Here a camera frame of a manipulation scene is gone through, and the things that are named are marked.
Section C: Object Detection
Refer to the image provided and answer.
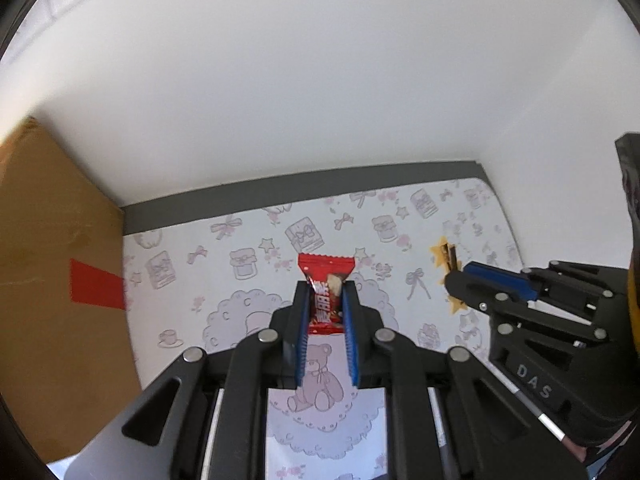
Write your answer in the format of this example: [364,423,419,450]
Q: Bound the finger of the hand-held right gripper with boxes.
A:
[462,260,631,311]
[445,270,608,356]

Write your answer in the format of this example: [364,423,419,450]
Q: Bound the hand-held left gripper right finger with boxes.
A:
[341,282,591,480]

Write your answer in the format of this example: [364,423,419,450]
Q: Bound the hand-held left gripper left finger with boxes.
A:
[122,282,313,480]

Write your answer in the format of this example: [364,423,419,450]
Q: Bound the yellow clip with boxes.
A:
[431,236,471,315]

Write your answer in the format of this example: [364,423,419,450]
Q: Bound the red candy packet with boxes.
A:
[297,254,356,336]

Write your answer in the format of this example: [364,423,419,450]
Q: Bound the brown cardboard box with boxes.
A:
[0,116,143,463]

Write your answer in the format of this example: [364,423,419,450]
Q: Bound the white printed bear mat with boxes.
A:
[121,175,526,480]

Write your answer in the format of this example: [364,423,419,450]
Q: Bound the dark cloth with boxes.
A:
[615,132,640,266]

